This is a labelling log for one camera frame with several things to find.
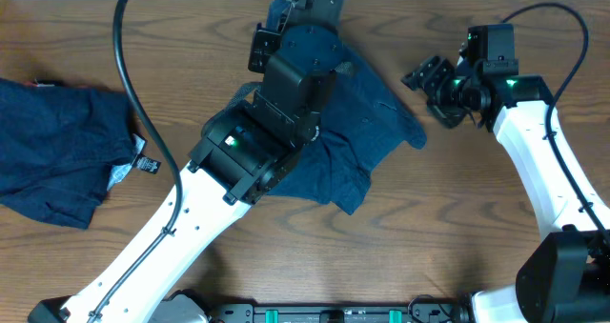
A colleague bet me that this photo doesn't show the blue denim shorts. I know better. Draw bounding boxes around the blue denim shorts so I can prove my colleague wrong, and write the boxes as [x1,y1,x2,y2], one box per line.
[223,0,428,216]

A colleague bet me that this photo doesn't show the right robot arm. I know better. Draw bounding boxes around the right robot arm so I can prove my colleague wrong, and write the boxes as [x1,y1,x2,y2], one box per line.
[401,24,609,322]

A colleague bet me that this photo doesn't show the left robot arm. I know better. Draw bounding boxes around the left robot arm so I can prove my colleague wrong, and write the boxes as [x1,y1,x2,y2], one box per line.
[29,23,345,322]

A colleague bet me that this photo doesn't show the black clothing label tag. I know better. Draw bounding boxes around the black clothing label tag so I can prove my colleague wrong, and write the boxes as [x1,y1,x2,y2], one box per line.
[133,154,161,174]

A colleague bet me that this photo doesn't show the dark navy folded garment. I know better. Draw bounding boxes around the dark navy folded garment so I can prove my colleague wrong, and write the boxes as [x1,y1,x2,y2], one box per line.
[1,80,146,229]

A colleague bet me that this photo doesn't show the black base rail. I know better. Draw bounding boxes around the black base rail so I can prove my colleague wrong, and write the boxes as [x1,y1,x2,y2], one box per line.
[156,302,473,323]

